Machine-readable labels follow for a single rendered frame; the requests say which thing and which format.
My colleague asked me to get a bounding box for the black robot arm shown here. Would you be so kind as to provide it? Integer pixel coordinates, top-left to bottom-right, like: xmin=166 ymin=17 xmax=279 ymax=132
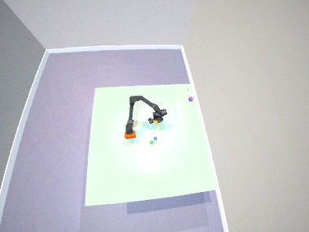
xmin=125 ymin=95 xmax=167 ymax=135

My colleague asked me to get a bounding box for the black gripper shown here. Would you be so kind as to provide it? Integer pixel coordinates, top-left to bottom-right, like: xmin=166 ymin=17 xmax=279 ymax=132
xmin=148 ymin=115 xmax=164 ymax=124

